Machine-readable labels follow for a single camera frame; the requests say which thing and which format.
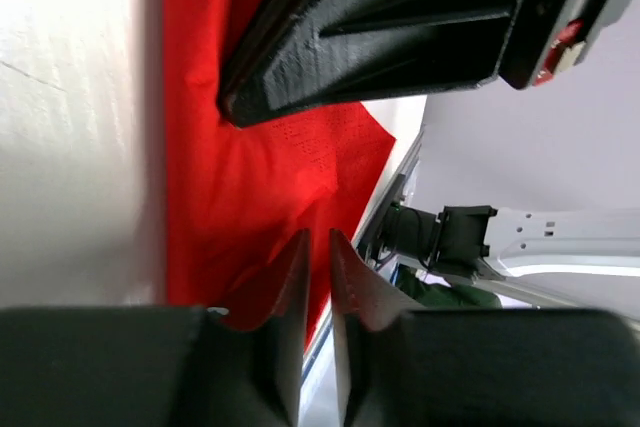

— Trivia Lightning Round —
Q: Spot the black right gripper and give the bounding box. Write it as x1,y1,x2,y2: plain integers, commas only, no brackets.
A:
499,0,631,90

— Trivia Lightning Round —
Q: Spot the red paper napkin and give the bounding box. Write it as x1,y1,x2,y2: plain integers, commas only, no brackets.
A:
163,0,395,329

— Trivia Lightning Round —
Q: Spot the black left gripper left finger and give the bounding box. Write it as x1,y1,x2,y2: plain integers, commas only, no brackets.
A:
1,230,311,426

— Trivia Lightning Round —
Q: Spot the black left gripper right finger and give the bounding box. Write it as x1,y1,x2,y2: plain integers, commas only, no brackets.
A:
330,230,639,426

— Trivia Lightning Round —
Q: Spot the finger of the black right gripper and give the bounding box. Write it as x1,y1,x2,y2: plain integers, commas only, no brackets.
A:
218,0,523,127

